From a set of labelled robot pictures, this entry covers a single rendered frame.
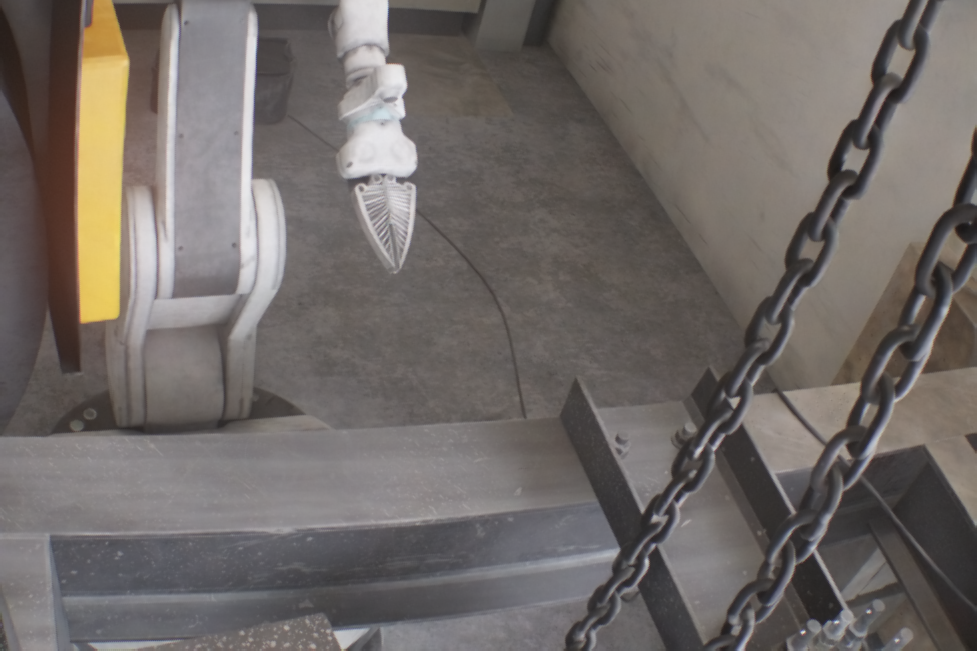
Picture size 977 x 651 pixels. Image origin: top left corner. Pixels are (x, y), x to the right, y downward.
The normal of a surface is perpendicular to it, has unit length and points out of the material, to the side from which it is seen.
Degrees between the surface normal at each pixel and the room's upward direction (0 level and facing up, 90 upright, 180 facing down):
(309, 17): 90
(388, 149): 34
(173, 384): 58
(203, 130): 64
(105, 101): 90
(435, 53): 0
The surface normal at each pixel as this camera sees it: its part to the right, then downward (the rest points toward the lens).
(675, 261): 0.24, -0.76
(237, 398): 0.38, 0.55
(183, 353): 0.40, -0.29
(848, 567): -0.92, 0.01
